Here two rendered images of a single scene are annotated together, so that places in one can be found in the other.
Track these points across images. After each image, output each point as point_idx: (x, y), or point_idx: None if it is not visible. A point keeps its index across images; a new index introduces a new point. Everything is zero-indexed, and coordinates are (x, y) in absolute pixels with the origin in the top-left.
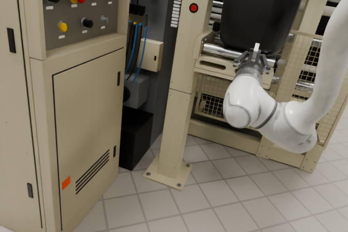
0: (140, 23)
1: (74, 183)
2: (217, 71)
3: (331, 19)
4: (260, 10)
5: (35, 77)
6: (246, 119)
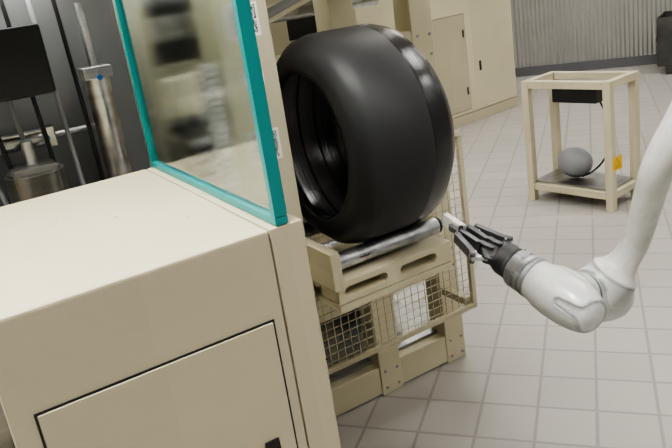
0: None
1: None
2: (378, 287)
3: (655, 166)
4: (424, 166)
5: None
6: (603, 312)
